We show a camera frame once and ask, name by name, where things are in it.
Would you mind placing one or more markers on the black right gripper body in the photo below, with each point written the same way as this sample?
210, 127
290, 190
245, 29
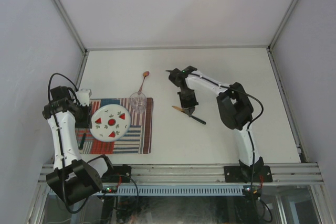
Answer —
188, 98

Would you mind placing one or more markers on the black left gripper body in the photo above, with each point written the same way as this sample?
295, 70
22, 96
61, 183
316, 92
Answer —
82, 116

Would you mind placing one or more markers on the gold knife green handle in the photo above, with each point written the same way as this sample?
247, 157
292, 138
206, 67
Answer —
193, 117

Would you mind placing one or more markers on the pink handled spoon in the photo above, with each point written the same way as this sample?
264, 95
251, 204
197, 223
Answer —
144, 75

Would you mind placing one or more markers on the clear drinking glass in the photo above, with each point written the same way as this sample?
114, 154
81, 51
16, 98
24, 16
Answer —
138, 102

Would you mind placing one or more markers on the gold fork green handle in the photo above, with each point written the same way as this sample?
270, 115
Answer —
82, 141

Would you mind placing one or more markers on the white watermelon pattern plate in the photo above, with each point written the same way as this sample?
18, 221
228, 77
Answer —
110, 123

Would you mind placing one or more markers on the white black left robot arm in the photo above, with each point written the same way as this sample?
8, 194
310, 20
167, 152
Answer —
72, 179

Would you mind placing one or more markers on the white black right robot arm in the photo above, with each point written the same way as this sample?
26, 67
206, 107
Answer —
237, 111

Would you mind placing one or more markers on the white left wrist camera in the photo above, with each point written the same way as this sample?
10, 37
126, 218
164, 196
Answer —
83, 96

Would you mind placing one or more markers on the aluminium front rail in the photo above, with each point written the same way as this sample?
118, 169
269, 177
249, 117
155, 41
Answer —
217, 174

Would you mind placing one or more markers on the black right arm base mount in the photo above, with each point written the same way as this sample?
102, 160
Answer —
234, 174

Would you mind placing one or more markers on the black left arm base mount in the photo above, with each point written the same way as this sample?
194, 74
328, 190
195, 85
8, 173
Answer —
117, 174

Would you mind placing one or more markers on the grey slotted cable duct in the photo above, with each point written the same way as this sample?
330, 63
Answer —
174, 190

